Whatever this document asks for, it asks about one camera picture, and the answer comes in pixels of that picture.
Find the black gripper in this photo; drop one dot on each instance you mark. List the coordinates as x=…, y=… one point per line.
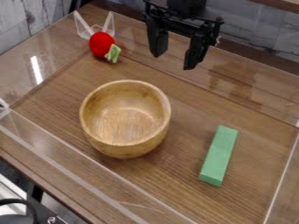
x=181, y=12

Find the red plush fruit green leaf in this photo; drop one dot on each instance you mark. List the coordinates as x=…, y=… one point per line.
x=102, y=46

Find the round wooden bowl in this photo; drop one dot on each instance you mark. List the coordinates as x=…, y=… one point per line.
x=124, y=116

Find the green rectangular block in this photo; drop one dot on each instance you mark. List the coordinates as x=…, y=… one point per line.
x=216, y=160

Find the black metal table leg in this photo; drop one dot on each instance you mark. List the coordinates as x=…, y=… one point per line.
x=50, y=211

